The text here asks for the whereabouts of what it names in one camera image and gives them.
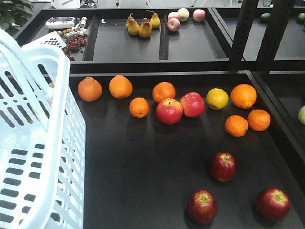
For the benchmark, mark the dark red apple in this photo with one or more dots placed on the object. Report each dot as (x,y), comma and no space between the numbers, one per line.
(223,167)
(202,207)
(273,204)

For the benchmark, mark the orange grapefruit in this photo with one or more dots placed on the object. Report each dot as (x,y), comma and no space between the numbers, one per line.
(162,91)

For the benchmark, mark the pink red apple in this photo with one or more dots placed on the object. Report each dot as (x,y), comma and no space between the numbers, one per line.
(193,104)
(169,111)

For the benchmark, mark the black wood produce stand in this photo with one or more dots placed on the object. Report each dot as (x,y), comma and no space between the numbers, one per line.
(140,173)

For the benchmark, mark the peach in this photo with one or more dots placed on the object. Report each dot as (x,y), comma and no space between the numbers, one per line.
(301,115)

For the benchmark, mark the orange with knob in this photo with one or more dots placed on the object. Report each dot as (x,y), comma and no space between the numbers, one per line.
(243,96)
(89,89)

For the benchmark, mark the white device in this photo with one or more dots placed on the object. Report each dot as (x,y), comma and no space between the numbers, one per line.
(60,22)

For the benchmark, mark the small orange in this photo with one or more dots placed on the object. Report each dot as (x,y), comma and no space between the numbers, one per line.
(236,125)
(258,120)
(139,107)

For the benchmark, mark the yellow orange fruit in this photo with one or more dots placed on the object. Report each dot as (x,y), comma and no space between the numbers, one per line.
(217,99)

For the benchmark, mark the large orange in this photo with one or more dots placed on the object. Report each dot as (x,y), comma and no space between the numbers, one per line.
(120,87)

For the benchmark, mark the white perforated tray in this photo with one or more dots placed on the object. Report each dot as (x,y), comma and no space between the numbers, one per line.
(53,38)

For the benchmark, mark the light blue plastic basket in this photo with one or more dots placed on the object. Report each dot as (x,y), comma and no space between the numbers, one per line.
(42,139)

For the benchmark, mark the green potted plant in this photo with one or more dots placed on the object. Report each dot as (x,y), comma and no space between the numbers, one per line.
(14,12)

